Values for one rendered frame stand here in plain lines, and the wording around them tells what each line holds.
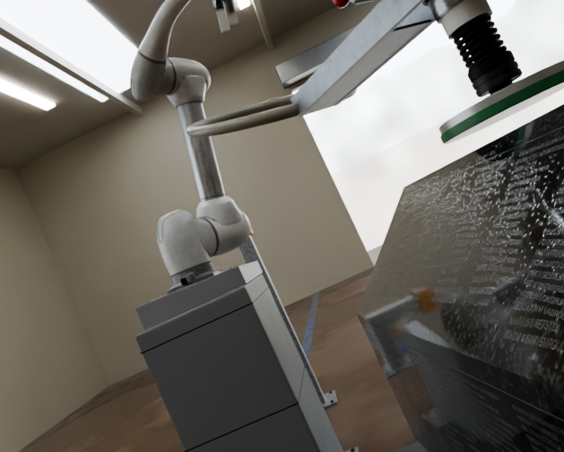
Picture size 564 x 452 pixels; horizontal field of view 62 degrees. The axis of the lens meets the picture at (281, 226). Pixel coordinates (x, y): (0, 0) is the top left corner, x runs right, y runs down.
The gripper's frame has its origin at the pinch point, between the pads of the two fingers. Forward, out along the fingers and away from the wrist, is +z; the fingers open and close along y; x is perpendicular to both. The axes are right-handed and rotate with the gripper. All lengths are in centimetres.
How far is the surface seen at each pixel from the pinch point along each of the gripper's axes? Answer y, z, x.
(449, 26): 88, 17, 14
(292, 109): 48, 26, -1
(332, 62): 63, 18, 5
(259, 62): -623, -5, 168
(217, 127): 39, 26, -18
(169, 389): 18, 102, -53
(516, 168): 111, 34, 4
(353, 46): 70, 16, 7
